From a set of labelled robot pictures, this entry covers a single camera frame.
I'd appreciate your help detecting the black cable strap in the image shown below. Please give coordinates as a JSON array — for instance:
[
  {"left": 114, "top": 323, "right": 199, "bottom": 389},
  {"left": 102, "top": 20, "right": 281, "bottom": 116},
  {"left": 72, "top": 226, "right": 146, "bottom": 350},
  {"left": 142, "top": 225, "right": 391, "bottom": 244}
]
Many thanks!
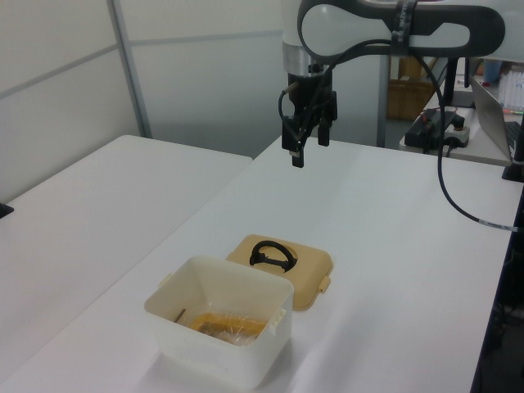
[{"left": 390, "top": 0, "right": 419, "bottom": 57}]

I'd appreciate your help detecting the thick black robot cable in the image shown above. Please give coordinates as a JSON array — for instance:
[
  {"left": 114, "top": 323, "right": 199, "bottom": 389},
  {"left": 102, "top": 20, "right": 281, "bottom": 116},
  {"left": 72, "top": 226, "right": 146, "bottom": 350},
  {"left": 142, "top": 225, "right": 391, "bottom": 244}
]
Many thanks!
[{"left": 327, "top": 38, "right": 520, "bottom": 233}]

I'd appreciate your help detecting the grey background desk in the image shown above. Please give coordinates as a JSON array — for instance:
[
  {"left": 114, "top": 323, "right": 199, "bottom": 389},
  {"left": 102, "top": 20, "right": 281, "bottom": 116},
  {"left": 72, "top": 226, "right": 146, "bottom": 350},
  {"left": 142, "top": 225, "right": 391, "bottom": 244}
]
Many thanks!
[{"left": 398, "top": 104, "right": 517, "bottom": 168}]

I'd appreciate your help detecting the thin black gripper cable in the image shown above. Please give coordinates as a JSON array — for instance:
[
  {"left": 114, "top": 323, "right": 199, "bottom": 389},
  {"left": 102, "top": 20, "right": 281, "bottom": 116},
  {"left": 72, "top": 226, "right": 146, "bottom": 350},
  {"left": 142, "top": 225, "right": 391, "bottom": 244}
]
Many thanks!
[{"left": 278, "top": 67, "right": 328, "bottom": 159}]

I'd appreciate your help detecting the grey laptop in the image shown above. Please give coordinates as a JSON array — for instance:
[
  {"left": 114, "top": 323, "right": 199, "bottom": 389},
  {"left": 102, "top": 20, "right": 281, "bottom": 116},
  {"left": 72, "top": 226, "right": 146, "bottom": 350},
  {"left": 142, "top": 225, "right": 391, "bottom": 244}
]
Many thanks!
[{"left": 468, "top": 73, "right": 524, "bottom": 162}]

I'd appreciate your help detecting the grey partition frame post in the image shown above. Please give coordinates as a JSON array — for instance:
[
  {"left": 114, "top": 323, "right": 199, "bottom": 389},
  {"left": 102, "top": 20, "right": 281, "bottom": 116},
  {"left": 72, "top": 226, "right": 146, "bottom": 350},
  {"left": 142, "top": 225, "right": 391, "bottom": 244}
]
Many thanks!
[{"left": 109, "top": 0, "right": 153, "bottom": 139}]

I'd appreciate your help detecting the white plastic tool case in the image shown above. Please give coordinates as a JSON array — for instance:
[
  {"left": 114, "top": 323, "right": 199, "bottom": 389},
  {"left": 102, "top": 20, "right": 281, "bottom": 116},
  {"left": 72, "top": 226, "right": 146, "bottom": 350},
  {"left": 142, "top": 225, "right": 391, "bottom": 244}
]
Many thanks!
[{"left": 142, "top": 255, "right": 294, "bottom": 391}]

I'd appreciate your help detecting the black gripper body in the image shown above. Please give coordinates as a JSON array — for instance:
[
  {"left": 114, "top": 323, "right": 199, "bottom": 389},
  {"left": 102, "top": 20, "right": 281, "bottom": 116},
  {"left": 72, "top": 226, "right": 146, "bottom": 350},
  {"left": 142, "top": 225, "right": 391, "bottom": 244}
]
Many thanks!
[{"left": 286, "top": 67, "right": 339, "bottom": 124}]

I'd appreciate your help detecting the yellow item in clear wrap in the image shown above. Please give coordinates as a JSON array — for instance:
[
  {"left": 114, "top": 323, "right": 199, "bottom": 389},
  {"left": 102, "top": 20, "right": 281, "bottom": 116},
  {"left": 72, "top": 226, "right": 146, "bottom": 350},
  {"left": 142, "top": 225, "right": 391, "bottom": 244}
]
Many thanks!
[{"left": 187, "top": 305, "right": 269, "bottom": 349}]

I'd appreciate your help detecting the grey emergency stop button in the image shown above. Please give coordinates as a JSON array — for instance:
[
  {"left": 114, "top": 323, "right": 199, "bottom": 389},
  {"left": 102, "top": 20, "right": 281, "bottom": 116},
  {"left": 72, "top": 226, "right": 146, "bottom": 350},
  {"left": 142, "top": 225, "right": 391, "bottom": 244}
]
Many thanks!
[{"left": 444, "top": 115, "right": 472, "bottom": 149}]

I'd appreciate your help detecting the black control box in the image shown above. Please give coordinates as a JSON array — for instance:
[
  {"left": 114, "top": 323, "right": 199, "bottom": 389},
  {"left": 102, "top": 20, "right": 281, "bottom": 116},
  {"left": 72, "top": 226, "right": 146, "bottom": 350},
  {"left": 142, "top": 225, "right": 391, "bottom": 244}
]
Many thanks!
[{"left": 404, "top": 107, "right": 459, "bottom": 148}]

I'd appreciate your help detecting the blue container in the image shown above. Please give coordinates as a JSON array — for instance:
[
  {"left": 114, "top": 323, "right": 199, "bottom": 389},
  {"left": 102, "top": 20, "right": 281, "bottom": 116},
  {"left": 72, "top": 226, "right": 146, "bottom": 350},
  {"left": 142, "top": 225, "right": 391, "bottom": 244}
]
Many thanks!
[{"left": 484, "top": 60, "right": 503, "bottom": 85}]

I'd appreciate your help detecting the tan plastic case lid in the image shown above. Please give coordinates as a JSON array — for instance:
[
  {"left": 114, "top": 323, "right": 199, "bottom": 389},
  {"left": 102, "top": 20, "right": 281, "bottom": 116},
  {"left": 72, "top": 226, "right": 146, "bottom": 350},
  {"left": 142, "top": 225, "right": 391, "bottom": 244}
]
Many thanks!
[{"left": 225, "top": 233, "right": 334, "bottom": 313}]

